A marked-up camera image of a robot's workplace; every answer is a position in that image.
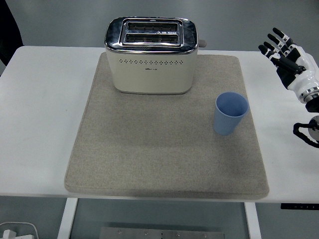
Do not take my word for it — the beige fabric mat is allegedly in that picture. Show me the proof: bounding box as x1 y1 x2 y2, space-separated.
64 53 270 200

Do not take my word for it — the small white block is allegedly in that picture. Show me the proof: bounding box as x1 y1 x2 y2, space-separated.
1 229 17 239

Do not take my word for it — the white plastic tray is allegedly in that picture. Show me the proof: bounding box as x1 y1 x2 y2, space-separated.
0 221 38 239

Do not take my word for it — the white table leg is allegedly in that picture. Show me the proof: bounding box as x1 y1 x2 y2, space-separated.
57 198 78 239
244 202 262 239

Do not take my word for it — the cream toaster chrome top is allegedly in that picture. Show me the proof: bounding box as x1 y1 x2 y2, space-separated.
104 16 207 96

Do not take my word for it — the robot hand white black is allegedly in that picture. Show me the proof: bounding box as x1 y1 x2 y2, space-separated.
258 27 319 98

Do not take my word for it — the blue ribbed cup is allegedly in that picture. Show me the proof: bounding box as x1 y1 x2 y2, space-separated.
213 92 250 136

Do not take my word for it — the black table control panel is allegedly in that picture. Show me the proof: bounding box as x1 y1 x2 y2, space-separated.
281 203 319 210

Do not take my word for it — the grey metal plate with screws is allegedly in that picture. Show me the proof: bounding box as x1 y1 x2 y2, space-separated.
99 227 226 239

